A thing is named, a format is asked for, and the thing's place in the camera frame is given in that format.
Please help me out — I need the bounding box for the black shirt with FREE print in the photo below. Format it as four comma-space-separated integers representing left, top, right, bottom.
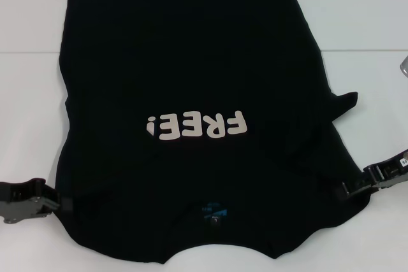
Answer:
53, 0, 381, 259

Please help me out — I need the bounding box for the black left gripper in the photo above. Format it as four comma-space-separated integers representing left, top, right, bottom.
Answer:
0, 178, 74, 225

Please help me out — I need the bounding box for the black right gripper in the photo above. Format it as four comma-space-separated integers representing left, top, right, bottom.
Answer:
333, 148, 408, 203

